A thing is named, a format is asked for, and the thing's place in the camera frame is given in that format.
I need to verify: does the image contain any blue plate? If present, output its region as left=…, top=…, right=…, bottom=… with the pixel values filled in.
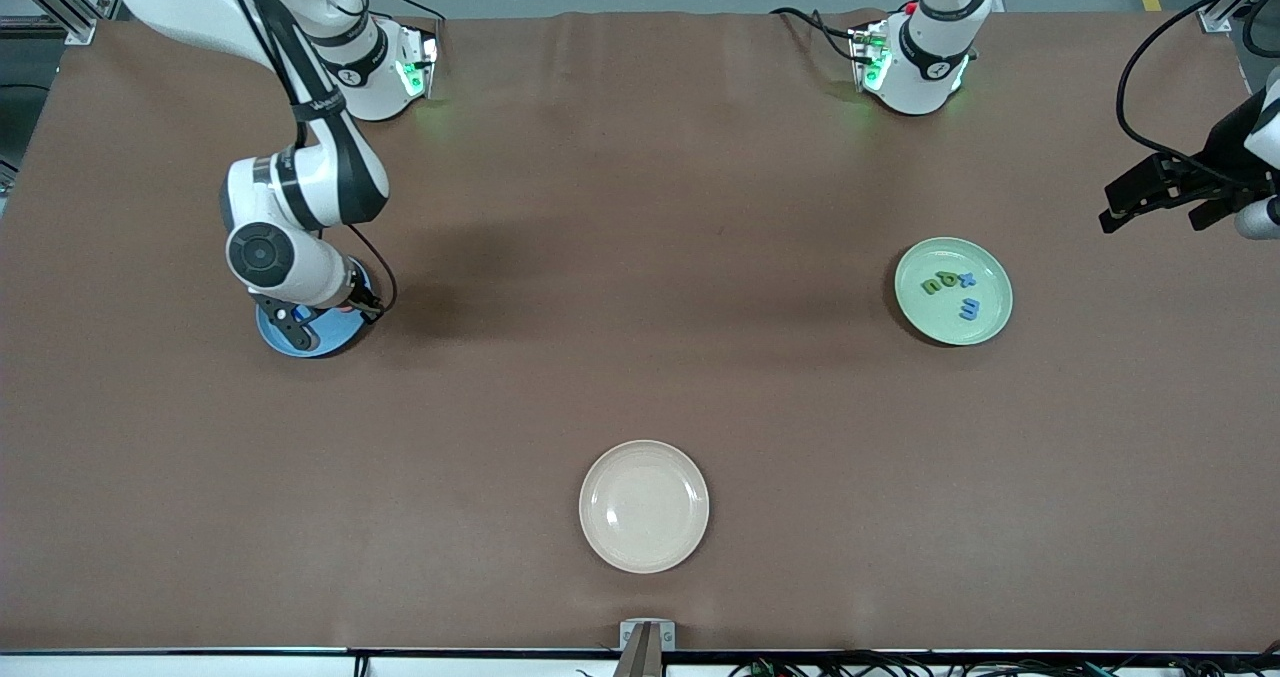
left=256, top=257, right=375, bottom=359

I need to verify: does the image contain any black cable at left arm base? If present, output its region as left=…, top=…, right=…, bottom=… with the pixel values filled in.
left=770, top=7, right=863, bottom=63

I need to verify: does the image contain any black cable bundle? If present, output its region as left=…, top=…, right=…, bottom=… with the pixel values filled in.
left=730, top=652, right=1280, bottom=677

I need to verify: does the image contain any green plate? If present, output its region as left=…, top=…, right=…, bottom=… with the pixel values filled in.
left=894, top=236, right=1014, bottom=347

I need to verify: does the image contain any white table edge strip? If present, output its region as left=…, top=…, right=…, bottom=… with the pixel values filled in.
left=0, top=650, right=1280, bottom=677

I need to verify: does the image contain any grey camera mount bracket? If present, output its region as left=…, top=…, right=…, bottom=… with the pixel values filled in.
left=618, top=619, right=677, bottom=677

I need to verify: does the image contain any cream plate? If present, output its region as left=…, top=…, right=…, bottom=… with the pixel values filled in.
left=579, top=440, right=711, bottom=575

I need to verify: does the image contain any black cable at arm base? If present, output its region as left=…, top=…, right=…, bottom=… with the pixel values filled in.
left=285, top=0, right=446, bottom=53
left=770, top=7, right=863, bottom=63

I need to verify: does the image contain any brown table cover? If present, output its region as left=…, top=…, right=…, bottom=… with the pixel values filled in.
left=0, top=9, right=1280, bottom=653

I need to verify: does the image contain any black cable at right arm base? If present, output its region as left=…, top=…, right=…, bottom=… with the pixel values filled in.
left=285, top=0, right=446, bottom=53

